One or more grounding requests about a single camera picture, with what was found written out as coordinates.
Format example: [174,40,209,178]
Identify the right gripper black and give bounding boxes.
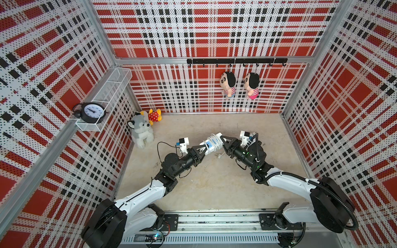
[220,135,255,171]

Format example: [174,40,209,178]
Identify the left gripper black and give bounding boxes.
[172,144,208,178]

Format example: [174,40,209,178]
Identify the white power strip cord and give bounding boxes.
[203,133,227,159]

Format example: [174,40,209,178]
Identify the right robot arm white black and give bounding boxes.
[220,135,359,233]

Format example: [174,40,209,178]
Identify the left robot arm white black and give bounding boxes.
[81,145,207,248]

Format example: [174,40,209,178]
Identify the yellow red plush toy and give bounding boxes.
[140,109,162,126]

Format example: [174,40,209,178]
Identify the grey husky plush toy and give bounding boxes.
[127,112,154,149]

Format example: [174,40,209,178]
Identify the hanging doll blue shorts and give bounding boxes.
[220,71,236,99]

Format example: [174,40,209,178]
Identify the hanging doll pink shorts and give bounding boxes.
[244,72,259,100]

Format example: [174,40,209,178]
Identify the green circuit board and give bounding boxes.
[145,234,163,243]

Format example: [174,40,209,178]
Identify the black round alarm clock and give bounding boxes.
[72,102,106,124]

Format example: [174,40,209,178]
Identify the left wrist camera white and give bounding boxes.
[176,137,189,155]

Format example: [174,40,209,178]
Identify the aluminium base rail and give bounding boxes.
[120,209,352,248]

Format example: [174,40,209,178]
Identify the black wall hook rail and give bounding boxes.
[187,58,288,66]

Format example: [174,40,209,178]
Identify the white wire mesh shelf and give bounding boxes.
[75,67,132,132]

